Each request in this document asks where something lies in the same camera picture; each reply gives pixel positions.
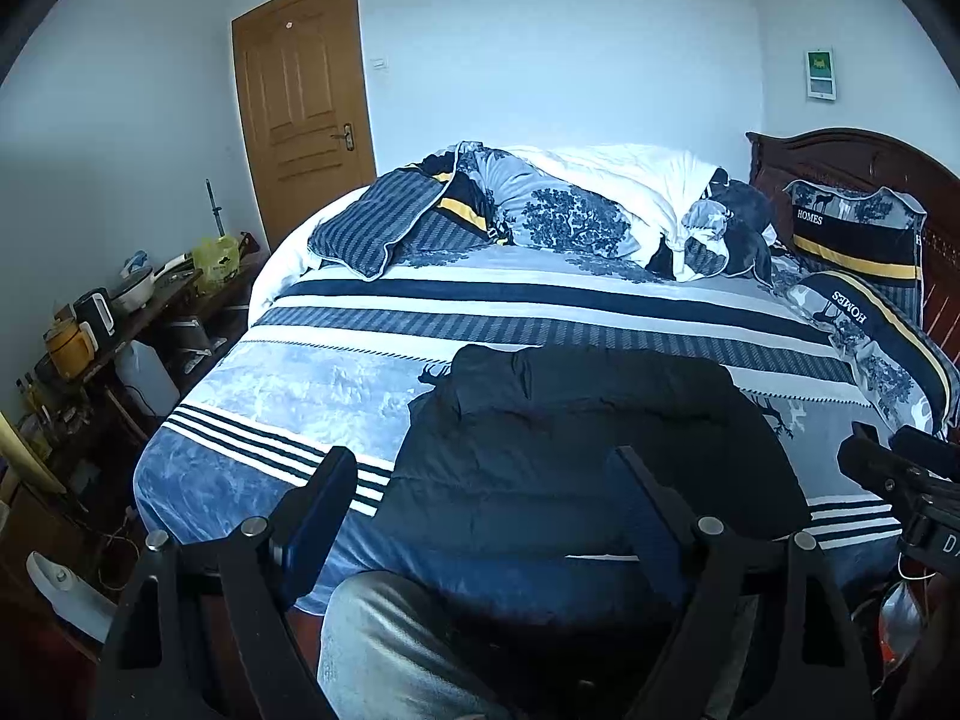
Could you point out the dark wooden headboard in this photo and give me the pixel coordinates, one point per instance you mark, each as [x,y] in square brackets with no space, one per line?
[862,157]

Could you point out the flat deer print pillow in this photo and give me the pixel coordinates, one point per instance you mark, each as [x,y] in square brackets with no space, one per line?
[877,345]

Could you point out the wooden door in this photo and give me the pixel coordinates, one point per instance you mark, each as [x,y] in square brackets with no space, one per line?
[304,105]

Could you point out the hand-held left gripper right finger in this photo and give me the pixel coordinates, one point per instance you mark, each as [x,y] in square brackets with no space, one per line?
[656,532]

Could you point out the white electric pot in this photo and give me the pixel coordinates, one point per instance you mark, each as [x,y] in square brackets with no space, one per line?
[135,292]

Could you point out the black yellow banded pillow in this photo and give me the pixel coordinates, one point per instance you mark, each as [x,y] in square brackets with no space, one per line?
[457,202]

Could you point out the white light switch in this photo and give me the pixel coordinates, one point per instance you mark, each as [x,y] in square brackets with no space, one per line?
[379,62]

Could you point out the yellow rice cooker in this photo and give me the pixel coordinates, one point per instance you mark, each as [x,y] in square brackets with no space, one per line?
[69,349]

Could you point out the thin metal rod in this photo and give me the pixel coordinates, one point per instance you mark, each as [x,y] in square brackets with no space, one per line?
[215,210]

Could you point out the yellow plastic bag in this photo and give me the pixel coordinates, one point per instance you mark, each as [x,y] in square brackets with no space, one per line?
[217,262]

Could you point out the white plastic jug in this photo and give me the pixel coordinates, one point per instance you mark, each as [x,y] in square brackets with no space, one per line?
[146,379]

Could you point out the person's grey trouser leg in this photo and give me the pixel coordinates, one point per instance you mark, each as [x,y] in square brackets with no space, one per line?
[405,652]

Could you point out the bed with blue printed sheet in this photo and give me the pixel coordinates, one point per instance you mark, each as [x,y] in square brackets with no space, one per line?
[337,390]

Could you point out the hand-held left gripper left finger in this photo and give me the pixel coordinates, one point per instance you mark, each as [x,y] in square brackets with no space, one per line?
[319,525]

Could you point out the white green wall panel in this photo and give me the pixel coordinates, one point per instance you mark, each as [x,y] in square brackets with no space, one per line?
[820,73]

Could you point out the tree print duvet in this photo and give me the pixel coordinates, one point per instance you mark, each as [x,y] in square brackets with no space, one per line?
[585,210]

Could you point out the dark wooden side table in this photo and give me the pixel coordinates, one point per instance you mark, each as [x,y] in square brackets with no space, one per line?
[172,300]

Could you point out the upright deer print pillow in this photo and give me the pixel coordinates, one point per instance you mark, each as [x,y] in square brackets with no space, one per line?
[855,240]

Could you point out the blue striped pillow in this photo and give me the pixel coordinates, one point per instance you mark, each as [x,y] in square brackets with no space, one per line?
[375,229]

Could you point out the light wooden board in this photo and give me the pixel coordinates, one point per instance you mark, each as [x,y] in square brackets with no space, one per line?
[26,454]

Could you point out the black puffer jacket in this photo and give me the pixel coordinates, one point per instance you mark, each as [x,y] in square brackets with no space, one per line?
[562,427]

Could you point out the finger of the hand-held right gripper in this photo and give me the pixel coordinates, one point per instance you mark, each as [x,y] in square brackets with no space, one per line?
[866,433]
[870,469]

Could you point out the white floor appliance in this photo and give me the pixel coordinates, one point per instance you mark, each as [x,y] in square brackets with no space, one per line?
[67,596]

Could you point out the black white kettle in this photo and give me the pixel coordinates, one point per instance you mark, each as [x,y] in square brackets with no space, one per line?
[94,313]

